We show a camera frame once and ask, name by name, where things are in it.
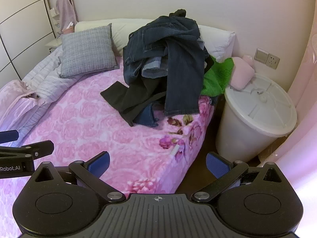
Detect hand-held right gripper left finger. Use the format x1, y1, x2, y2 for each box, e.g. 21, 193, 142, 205
33, 151, 126, 203

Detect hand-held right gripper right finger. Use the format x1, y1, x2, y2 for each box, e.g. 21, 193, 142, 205
191, 151, 286, 203

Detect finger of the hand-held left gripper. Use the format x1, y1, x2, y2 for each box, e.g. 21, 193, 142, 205
0, 130, 20, 146
0, 140, 54, 158

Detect dark blue jeans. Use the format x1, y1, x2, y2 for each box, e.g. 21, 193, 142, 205
123, 15, 211, 116

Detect pale pink blanket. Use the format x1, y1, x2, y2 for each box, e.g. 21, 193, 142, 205
0, 79, 38, 129

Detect pink floral bed cover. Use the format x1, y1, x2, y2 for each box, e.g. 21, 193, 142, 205
0, 55, 215, 228

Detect white lidded bucket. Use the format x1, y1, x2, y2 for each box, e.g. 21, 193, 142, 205
215, 73, 298, 163

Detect blue denim garment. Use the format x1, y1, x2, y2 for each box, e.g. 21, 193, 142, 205
132, 102, 160, 129

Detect black pants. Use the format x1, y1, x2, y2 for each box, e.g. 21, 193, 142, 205
100, 76, 169, 127

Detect green cloth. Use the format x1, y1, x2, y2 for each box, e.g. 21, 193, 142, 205
200, 56, 235, 97

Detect pale pink plush pillow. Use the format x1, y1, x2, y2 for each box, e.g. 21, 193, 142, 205
230, 55, 255, 91

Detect white nightstand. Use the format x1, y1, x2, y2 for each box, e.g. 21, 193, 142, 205
45, 38, 63, 54

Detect pink curtain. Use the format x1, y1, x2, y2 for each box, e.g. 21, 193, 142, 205
270, 30, 317, 204

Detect white wardrobe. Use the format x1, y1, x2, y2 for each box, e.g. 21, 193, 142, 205
0, 0, 59, 87

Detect grey folded towel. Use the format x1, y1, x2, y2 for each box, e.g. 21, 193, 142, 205
58, 23, 120, 79

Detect grey-blue garment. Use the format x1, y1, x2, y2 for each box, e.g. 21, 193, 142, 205
141, 56, 171, 78

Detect white pillow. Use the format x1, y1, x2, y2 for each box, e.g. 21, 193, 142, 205
74, 18, 159, 57
198, 25, 236, 62

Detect pink hanging garment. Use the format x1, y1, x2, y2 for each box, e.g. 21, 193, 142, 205
55, 0, 79, 34

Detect wall power socket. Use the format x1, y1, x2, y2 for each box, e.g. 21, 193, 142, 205
266, 54, 281, 70

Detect wall light switch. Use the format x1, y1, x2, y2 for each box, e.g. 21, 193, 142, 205
255, 48, 269, 62

